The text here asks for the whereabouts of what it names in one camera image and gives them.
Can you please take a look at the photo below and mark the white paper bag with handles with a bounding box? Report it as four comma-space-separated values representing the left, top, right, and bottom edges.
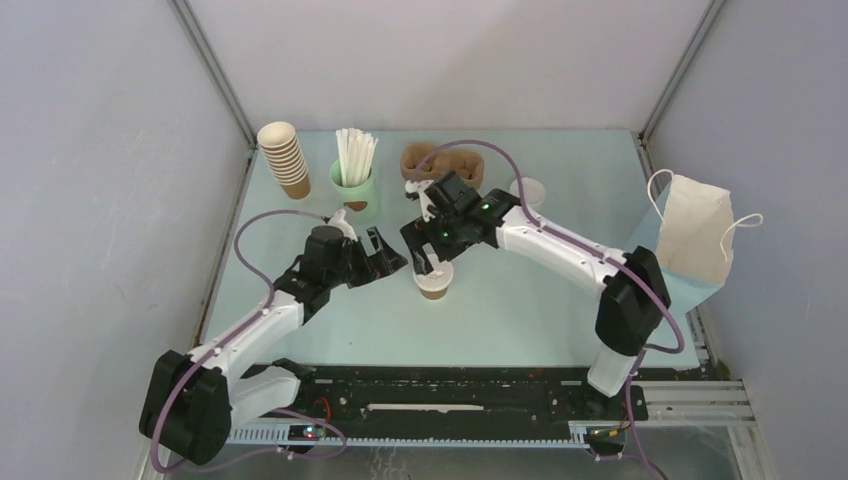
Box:
648, 169, 764, 284

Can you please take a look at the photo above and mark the brown cardboard cup carrier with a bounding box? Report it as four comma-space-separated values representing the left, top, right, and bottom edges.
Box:
400, 142, 485, 189

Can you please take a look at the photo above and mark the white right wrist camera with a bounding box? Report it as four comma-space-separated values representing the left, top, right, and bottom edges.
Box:
404, 180, 438, 222

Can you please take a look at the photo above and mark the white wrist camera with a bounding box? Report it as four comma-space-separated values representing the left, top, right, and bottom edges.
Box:
404, 180, 438, 222
326, 208, 359, 242

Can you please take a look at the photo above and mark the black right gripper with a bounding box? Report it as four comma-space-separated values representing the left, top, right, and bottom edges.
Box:
402, 208, 474, 274

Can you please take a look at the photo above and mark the brown paper coffee cup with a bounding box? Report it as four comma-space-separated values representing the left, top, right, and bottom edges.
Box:
413, 247, 455, 300

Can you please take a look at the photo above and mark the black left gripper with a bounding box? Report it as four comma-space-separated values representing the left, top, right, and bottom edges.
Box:
325, 227, 406, 289

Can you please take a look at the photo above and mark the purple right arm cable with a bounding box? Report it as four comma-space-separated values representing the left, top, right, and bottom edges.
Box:
410, 139, 687, 480

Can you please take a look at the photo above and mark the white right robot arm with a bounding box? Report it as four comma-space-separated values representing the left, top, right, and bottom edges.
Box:
400, 172, 671, 418

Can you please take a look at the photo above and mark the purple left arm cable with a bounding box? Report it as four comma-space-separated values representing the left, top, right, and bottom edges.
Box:
148, 209, 349, 475

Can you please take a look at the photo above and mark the stack of white lids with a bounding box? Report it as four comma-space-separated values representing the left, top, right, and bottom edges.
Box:
509, 177, 546, 210

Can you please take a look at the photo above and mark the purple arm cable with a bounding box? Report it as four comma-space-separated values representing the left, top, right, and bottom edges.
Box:
410, 139, 687, 480
148, 209, 349, 475

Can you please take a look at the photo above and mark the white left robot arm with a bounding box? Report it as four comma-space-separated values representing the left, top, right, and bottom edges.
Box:
139, 224, 408, 465

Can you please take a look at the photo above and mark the stack of brown paper cups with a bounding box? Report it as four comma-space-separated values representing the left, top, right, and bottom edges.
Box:
257, 121, 311, 200

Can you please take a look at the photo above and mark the bundle of white wrapped straws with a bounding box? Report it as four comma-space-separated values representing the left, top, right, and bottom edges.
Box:
335, 128, 379, 188

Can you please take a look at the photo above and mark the green straw holder jar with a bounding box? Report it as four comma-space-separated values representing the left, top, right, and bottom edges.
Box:
329, 160, 381, 223

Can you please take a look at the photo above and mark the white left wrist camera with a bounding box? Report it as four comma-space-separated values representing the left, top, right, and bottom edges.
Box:
326, 208, 359, 242

